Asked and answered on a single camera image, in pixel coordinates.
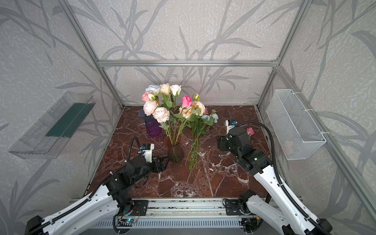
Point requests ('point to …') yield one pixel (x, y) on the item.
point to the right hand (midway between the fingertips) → (221, 132)
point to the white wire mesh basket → (298, 136)
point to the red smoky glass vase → (176, 154)
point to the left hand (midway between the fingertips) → (167, 154)
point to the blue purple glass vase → (153, 129)
